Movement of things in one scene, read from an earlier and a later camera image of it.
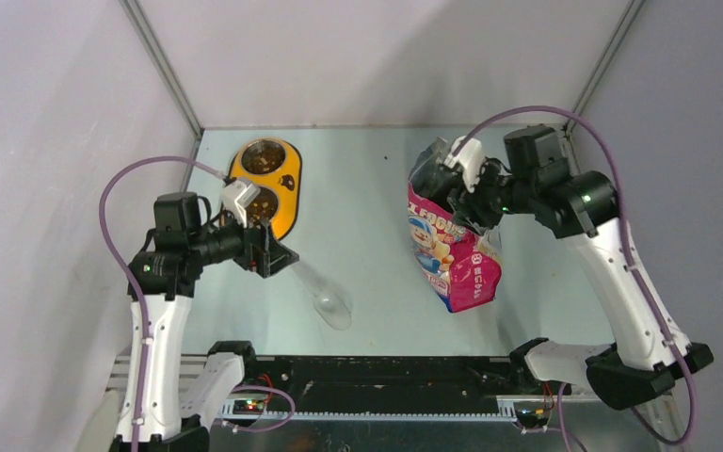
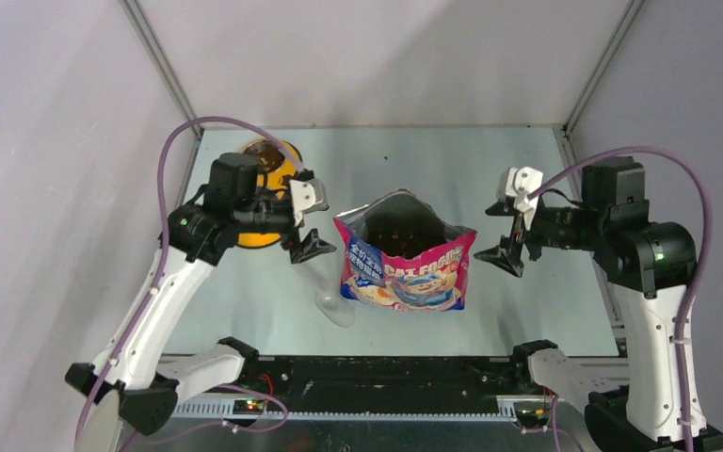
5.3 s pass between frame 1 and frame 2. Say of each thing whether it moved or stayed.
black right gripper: moved
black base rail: stayed
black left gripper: moved
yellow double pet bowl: stayed
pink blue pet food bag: moved
